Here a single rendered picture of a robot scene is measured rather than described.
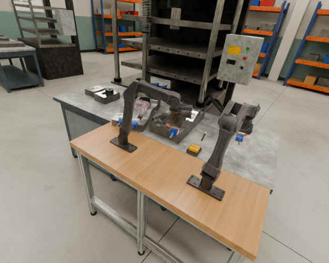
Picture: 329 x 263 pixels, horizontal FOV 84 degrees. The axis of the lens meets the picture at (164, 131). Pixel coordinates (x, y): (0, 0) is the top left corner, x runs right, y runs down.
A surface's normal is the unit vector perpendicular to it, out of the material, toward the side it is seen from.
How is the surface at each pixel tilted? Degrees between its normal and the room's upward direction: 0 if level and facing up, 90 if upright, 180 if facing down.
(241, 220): 0
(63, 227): 0
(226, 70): 90
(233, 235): 0
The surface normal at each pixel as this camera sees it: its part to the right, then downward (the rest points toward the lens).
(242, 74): -0.51, 0.42
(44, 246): 0.08, -0.84
